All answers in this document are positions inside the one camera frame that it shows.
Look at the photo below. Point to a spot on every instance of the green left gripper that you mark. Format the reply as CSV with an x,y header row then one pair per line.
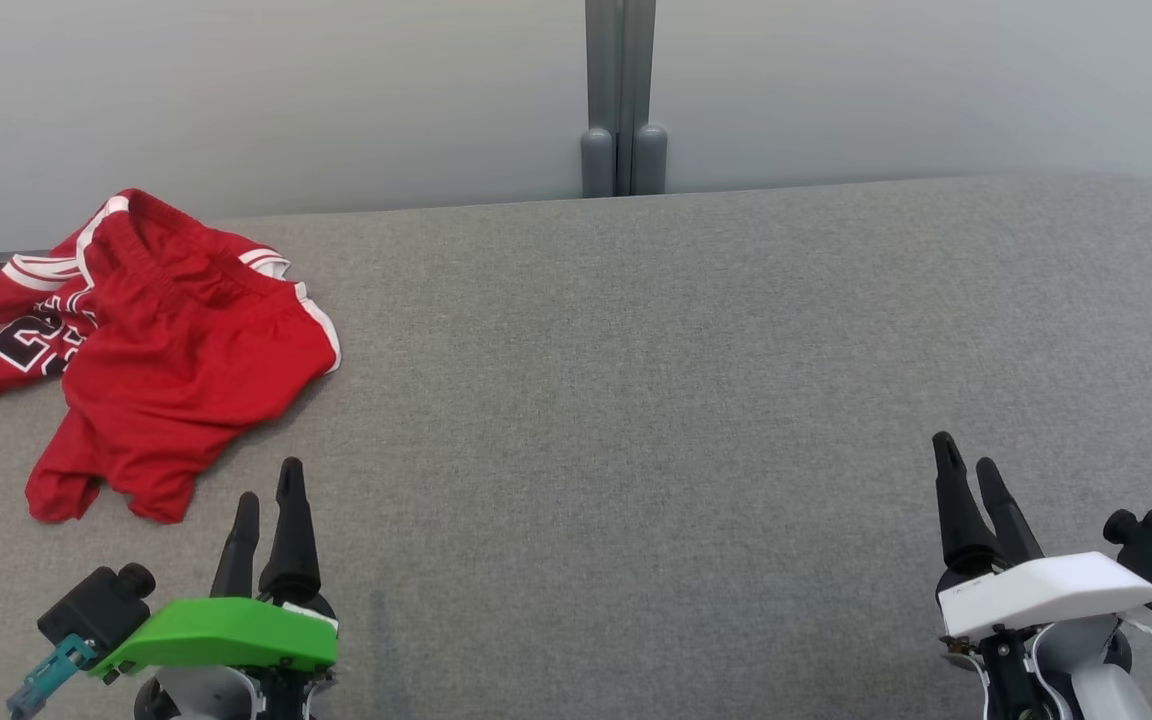
x,y
226,635

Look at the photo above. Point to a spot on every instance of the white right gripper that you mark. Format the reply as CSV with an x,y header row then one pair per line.
x,y
1046,590

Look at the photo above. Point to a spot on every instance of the red shorts white side stripes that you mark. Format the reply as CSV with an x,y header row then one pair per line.
x,y
186,370

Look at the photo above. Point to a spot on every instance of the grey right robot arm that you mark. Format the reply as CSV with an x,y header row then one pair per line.
x,y
1066,670

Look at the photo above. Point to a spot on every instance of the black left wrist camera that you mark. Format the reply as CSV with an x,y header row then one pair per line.
x,y
96,605

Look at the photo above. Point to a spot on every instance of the grey double partition post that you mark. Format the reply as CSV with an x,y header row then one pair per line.
x,y
621,150

